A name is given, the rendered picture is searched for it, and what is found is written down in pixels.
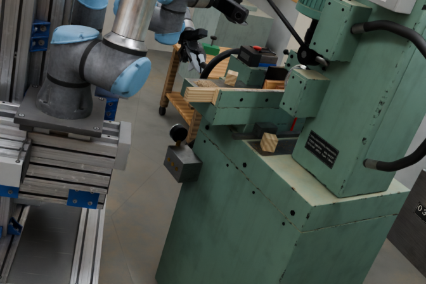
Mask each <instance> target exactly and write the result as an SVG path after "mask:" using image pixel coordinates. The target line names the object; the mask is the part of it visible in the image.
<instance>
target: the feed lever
mask: <svg viewBox="0 0 426 284"><path fill-rule="evenodd" d="M267 1H268V3H269V4H270V5H271V7H272V8H273V9H274V11H275V12H276V14H277V15H278V16H279V18H280V19H281V20H282V22H283V23H284V24H285V26H286V27H287V29H288V30H289V31H290V33H291V34H292V35H293V36H294V38H295V39H296V41H297V42H298V43H299V44H300V48H299V49H298V52H297V59H298V61H299V63H300V64H301V65H311V66H317V65H319V64H322V65H324V66H326V67H328V66H329V65H330V62H329V61H328V60H326V59H324V58H323V56H322V55H320V54H318V53H317V52H315V51H313V50H312V49H310V48H309V45H310V44H305V43H304V41H303V40H302V39H301V38H300V36H299V35H298V33H296V31H295V30H294V28H293V27H292V26H291V24H290V23H289V22H288V20H287V19H286V18H285V16H284V15H283V13H282V12H281V11H280V10H279V8H278V7H277V5H275V3H274V2H273V0H267Z"/></svg>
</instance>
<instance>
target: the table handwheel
mask: <svg viewBox="0 0 426 284"><path fill-rule="evenodd" d="M239 50H240V48H232V49H228V50H226V51H223V52H221V53H219V54H218V55H217V56H215V57H214V58H213V59H211V61H210V62H209V63H208V64H207V65H206V67H205V68H204V70H203V72H202V73H201V76H200V79H207V78H208V76H209V74H210V73H211V71H212V69H213V68H214V67H215V66H216V65H217V64H218V63H219V62H221V61H222V60H224V59H226V58H228V57H230V56H231V54H234V55H238V53H239Z"/></svg>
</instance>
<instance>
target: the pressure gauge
mask: <svg viewBox="0 0 426 284"><path fill-rule="evenodd" d="M187 135H188V131H187V129H186V128H185V127H184V126H183V125H182V124H176V125H174V126H172V127H171V129H170V131H169V136H170V137H171V138H172V139H173V140H174V141H175V142H176V146H180V144H181V142H182V141H183V140H185V139H186V137H187Z"/></svg>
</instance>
